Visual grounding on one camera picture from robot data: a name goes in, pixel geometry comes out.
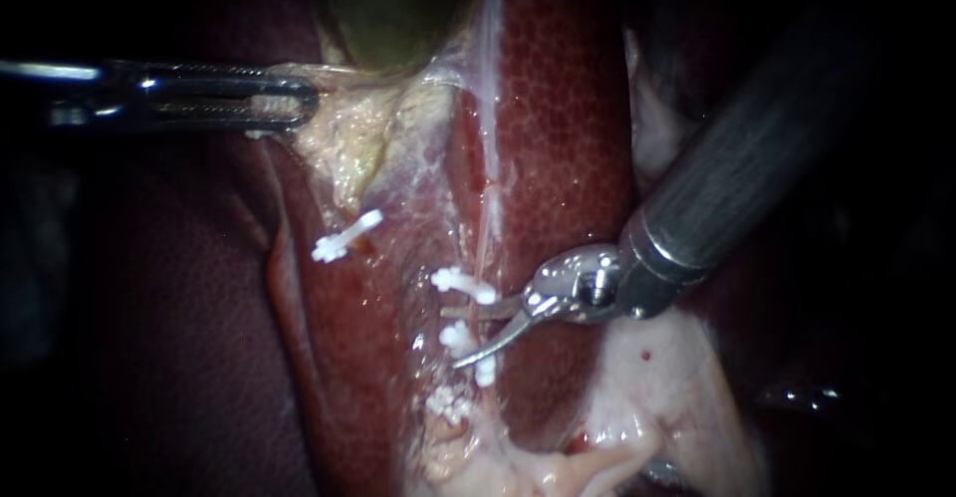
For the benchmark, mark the white clip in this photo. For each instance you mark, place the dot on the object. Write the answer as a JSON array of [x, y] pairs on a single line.
[[345, 239], [459, 282], [457, 336], [448, 403]]

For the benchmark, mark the dark red liver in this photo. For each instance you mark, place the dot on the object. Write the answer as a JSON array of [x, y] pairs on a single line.
[[568, 131]]

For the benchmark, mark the thin tube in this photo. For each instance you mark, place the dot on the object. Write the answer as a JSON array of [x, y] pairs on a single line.
[[489, 235]]

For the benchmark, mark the pale fatty tissue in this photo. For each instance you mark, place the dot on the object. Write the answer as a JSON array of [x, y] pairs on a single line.
[[418, 206], [657, 407], [653, 131]]

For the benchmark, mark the dark right arm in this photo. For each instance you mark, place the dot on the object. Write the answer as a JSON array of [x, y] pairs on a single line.
[[754, 146]]

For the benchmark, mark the right arm instrument jaw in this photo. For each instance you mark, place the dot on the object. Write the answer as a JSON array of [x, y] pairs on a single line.
[[485, 310], [497, 340]]

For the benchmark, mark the gallbladder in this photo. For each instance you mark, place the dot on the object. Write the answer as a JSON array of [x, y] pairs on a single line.
[[351, 146]]

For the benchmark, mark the left arm instrument jaw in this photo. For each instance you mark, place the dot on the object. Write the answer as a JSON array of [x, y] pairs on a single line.
[[194, 116], [216, 71]]

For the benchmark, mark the left arm instrument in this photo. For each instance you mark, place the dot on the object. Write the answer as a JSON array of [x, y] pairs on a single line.
[[112, 97]]

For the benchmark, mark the right arm instrument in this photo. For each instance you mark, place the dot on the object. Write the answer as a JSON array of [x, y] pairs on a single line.
[[575, 280]]

